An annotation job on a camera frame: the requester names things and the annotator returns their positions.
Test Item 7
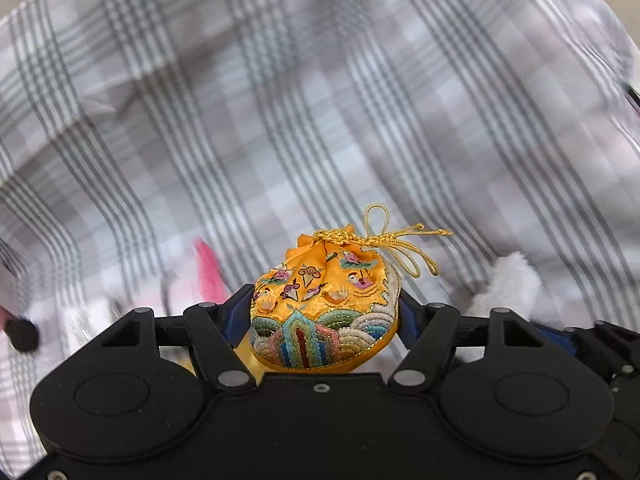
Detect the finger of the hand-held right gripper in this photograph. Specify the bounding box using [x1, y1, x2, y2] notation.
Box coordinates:
[531, 321, 640, 378]

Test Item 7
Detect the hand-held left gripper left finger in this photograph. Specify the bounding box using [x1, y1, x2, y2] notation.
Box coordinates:
[92, 284, 257, 394]

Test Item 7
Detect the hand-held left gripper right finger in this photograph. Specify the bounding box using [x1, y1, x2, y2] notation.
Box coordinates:
[387, 290, 549, 395]

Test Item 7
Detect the yellow embroidered drawstring pouch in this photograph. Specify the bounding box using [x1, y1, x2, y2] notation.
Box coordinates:
[235, 204, 454, 373]

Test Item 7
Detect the white and pink plush toy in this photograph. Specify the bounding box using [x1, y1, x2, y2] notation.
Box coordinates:
[27, 237, 233, 361]

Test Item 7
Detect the white fluffy plush toy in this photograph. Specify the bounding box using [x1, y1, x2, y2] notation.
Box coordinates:
[467, 251, 545, 322]

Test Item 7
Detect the black round ball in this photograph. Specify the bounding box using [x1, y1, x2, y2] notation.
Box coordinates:
[4, 318, 41, 353]

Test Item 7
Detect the grey plaid bedsheet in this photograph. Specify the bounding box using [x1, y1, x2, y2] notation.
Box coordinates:
[0, 0, 640, 476]

